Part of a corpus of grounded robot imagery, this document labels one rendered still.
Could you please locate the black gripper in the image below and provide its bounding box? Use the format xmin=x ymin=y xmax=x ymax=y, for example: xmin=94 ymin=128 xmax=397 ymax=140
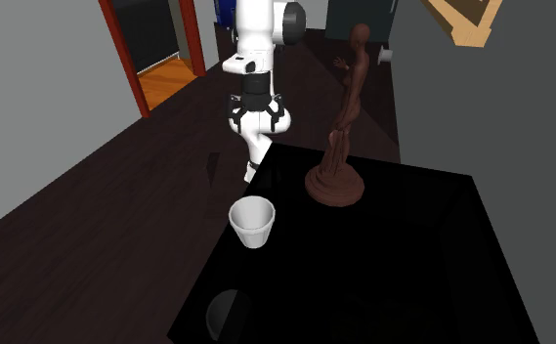
xmin=226 ymin=73 xmax=287 ymax=134

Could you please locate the brown woman statue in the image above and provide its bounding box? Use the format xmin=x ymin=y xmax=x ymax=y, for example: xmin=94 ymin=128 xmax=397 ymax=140
xmin=304 ymin=22 xmax=366 ymax=209

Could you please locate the white ribbed cup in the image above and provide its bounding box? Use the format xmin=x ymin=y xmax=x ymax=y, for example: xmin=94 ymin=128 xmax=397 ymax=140
xmin=228 ymin=194 xmax=278 ymax=250

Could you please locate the dark teal door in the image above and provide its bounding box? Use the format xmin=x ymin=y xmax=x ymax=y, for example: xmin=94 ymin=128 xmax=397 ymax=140
xmin=323 ymin=0 xmax=399 ymax=44

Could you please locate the black table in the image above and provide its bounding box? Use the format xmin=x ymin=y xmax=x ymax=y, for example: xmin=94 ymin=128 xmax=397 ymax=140
xmin=166 ymin=141 xmax=541 ymax=344

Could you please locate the black round bowl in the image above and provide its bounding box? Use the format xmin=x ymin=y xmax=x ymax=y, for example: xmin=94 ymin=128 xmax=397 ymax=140
xmin=204 ymin=288 xmax=253 ymax=343

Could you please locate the red door frame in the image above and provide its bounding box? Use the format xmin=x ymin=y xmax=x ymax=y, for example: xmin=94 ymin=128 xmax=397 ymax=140
xmin=98 ymin=0 xmax=208 ymax=120

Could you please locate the wooden picture frame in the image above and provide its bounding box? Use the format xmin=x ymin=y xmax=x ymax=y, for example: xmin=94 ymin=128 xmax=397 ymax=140
xmin=419 ymin=0 xmax=504 ymax=48

